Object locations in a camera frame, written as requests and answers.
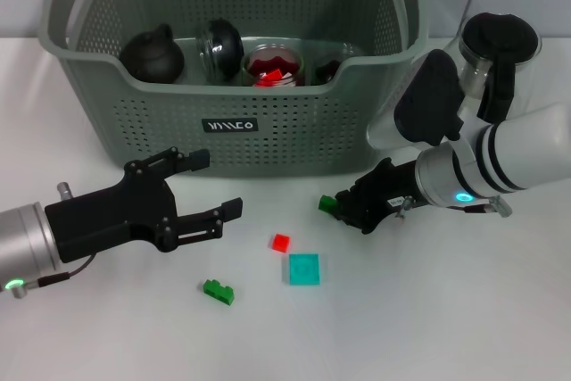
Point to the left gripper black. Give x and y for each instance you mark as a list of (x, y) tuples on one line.
[(120, 213)]

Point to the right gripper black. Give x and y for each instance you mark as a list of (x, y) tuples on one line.
[(392, 189)]

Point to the long green toy brick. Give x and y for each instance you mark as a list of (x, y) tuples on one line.
[(327, 204)]

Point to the teal square brick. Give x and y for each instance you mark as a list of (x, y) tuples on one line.
[(304, 269)]

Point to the small red toy brick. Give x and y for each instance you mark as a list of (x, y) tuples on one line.
[(281, 242)]

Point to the small green toy brick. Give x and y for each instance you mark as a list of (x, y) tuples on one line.
[(218, 291)]

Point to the orange-red sloped toy brick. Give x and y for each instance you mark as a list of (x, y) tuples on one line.
[(270, 78)]

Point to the glass teacup black base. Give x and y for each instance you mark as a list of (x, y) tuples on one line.
[(225, 48), (325, 72), (247, 68)]

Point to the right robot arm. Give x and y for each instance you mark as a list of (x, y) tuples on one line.
[(513, 153)]

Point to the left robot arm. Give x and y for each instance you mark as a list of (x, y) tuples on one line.
[(22, 242)]

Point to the grey-green perforated storage basket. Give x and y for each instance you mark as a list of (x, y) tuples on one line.
[(178, 144)]

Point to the black clay teapot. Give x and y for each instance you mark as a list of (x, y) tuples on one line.
[(151, 57)]

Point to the glass teapot black lid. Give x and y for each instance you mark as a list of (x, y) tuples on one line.
[(499, 35)]

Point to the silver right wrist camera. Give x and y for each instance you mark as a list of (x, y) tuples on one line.
[(428, 100)]

